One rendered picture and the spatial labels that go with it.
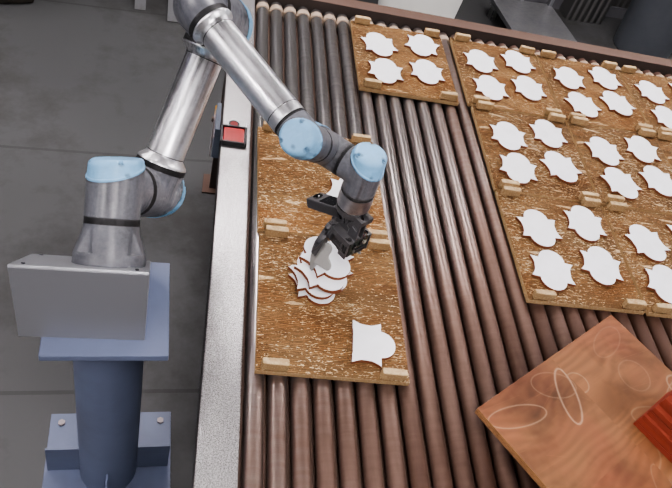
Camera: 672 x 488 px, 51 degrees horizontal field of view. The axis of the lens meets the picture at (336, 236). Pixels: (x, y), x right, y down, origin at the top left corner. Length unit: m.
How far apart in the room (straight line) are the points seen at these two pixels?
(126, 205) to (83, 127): 1.97
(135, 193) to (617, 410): 1.14
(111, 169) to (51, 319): 0.34
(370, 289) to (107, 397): 0.71
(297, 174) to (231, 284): 0.43
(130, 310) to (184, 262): 1.38
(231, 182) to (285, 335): 0.52
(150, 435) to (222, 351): 0.95
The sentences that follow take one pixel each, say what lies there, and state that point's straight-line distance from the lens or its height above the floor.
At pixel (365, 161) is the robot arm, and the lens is 1.42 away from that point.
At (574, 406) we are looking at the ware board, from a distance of 1.65.
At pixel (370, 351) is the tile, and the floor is 0.95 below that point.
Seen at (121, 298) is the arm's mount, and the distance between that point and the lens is 1.53.
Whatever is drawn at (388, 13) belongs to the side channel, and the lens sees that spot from 2.81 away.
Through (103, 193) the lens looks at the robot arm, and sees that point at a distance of 1.53.
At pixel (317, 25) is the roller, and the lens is 2.66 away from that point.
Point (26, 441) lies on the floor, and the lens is 2.53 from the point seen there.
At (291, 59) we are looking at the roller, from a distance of 2.45.
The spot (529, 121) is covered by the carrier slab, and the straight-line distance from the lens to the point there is 2.54.
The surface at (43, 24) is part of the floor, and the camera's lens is 4.15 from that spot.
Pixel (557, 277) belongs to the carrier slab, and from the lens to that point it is 2.01.
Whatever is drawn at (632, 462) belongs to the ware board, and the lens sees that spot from 1.65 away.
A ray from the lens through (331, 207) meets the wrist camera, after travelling 1.57.
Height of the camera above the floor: 2.25
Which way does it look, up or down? 45 degrees down
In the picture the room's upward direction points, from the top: 19 degrees clockwise
